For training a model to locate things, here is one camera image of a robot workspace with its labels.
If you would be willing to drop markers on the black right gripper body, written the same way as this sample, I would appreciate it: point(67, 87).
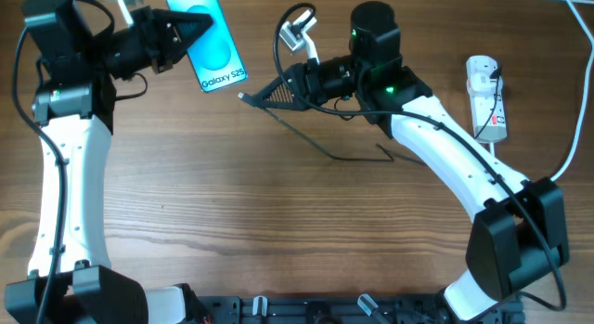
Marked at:
point(334, 77)

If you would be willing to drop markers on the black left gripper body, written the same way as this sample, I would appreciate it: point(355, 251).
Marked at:
point(131, 49)

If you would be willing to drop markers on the blue Galaxy smartphone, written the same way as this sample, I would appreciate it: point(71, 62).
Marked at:
point(214, 56)

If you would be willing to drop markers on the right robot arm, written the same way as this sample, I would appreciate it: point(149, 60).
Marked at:
point(518, 226)

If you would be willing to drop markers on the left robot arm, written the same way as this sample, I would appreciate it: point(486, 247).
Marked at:
point(85, 45)

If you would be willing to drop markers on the white USB charger plug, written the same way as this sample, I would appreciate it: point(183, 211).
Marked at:
point(481, 83)

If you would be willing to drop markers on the white power strip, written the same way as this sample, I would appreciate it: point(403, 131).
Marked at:
point(487, 113)

